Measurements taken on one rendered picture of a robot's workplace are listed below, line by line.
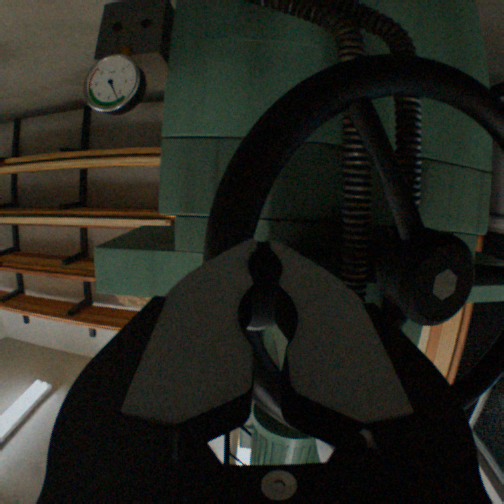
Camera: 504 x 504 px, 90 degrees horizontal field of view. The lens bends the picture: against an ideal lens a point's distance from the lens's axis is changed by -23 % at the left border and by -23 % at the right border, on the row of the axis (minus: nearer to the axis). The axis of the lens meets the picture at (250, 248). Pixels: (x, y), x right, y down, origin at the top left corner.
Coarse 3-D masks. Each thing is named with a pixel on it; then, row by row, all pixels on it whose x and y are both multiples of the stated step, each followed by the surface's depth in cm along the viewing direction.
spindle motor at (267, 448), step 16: (256, 416) 58; (256, 432) 58; (272, 432) 54; (288, 432) 53; (256, 448) 59; (272, 448) 55; (288, 448) 53; (304, 448) 52; (256, 464) 59; (272, 464) 55
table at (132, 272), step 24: (120, 240) 41; (144, 240) 42; (168, 240) 43; (96, 264) 37; (120, 264) 37; (144, 264) 37; (168, 264) 37; (192, 264) 37; (336, 264) 34; (96, 288) 38; (120, 288) 37; (144, 288) 38; (168, 288) 38; (480, 288) 38
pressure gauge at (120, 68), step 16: (128, 48) 28; (96, 64) 26; (112, 64) 26; (128, 64) 27; (96, 80) 27; (128, 80) 27; (144, 80) 29; (96, 96) 27; (112, 96) 27; (128, 96) 27; (112, 112) 28
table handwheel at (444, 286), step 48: (288, 96) 16; (336, 96) 16; (384, 96) 17; (432, 96) 17; (480, 96) 16; (240, 144) 17; (288, 144) 17; (384, 144) 17; (240, 192) 17; (240, 240) 18; (336, 240) 36; (384, 240) 24; (432, 240) 17; (384, 288) 20; (432, 288) 17; (480, 384) 20
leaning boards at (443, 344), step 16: (480, 240) 144; (464, 304) 156; (448, 320) 170; (464, 320) 156; (432, 336) 195; (448, 336) 169; (464, 336) 155; (432, 352) 192; (448, 352) 166; (448, 368) 164
